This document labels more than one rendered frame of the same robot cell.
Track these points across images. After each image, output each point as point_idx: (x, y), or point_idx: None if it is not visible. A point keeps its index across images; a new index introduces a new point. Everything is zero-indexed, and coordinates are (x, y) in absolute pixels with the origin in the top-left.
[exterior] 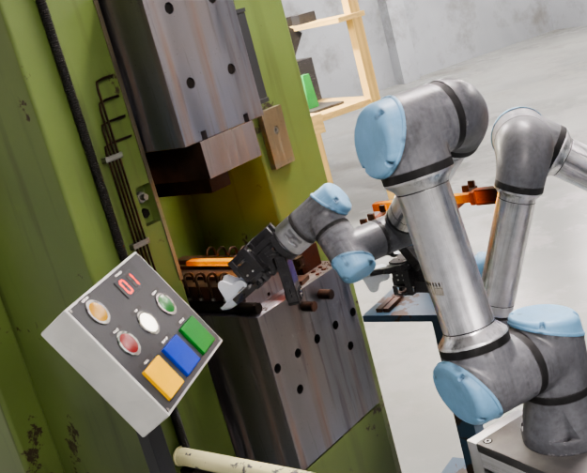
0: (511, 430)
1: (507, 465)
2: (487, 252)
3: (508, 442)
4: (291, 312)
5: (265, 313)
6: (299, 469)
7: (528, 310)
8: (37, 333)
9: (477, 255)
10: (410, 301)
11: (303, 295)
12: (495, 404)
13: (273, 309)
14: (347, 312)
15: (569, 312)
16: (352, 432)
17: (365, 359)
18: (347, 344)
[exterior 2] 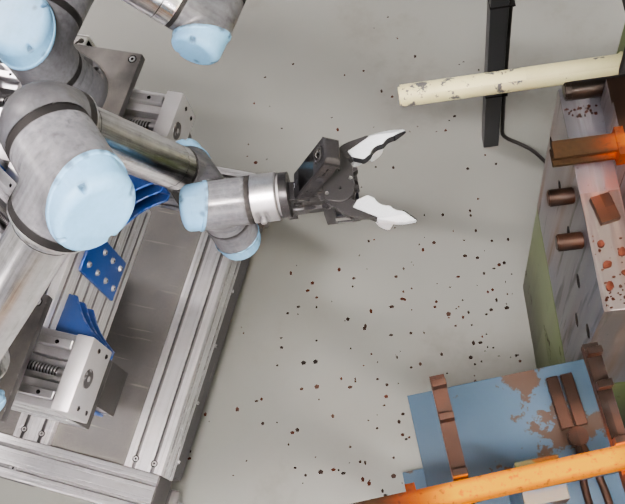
0: (119, 80)
1: (136, 89)
2: (143, 127)
3: (112, 64)
4: (568, 167)
5: (560, 104)
6: (422, 91)
7: (32, 20)
8: None
9: (204, 188)
10: (536, 427)
11: (577, 196)
12: None
13: (564, 123)
14: (585, 314)
15: None
16: (555, 314)
17: (577, 358)
18: (576, 312)
